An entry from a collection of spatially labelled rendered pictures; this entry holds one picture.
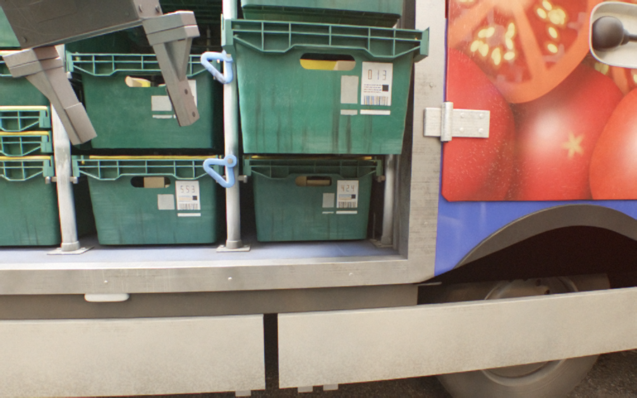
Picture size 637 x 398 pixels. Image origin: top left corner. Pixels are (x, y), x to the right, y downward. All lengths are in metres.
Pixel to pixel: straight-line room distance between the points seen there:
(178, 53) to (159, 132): 0.63
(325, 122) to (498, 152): 0.47
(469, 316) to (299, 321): 0.47
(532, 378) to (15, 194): 1.75
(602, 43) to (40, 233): 1.62
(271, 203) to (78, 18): 0.67
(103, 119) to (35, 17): 0.65
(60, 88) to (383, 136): 0.53
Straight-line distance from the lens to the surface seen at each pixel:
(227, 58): 0.90
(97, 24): 0.37
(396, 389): 1.46
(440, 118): 0.83
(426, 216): 0.83
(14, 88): 1.16
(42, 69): 0.43
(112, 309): 0.94
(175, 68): 0.36
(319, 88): 0.65
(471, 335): 1.02
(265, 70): 0.65
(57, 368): 1.06
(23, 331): 1.05
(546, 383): 1.48
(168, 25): 0.34
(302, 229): 0.94
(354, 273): 0.81
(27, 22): 0.41
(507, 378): 1.41
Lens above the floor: 0.89
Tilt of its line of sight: 7 degrees down
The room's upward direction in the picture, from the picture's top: straight up
